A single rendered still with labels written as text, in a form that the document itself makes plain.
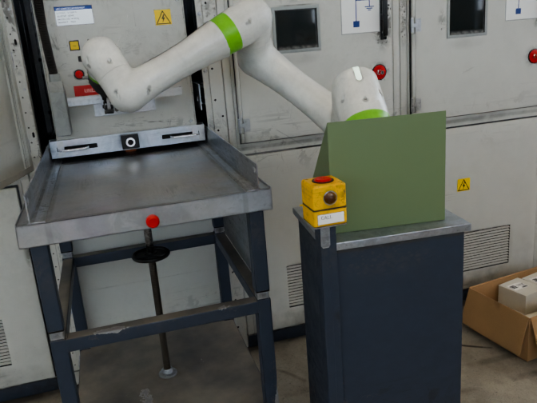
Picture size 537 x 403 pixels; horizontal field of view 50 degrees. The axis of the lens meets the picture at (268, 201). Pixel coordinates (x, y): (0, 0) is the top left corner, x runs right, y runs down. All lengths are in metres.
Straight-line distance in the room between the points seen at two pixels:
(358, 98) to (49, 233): 0.83
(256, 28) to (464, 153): 1.16
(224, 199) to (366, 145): 0.38
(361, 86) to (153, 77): 0.56
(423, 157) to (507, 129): 1.23
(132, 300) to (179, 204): 0.88
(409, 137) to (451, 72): 1.06
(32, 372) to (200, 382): 0.70
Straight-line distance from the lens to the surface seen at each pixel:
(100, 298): 2.25
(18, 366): 2.36
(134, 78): 1.64
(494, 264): 2.79
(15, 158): 2.07
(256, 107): 2.13
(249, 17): 1.73
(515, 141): 2.68
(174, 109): 2.13
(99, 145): 2.12
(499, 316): 2.39
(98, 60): 1.67
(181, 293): 2.27
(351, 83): 1.56
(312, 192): 1.28
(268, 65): 1.83
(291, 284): 2.36
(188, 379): 1.98
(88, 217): 1.44
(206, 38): 1.69
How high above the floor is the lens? 1.24
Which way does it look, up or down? 17 degrees down
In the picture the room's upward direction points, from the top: 5 degrees counter-clockwise
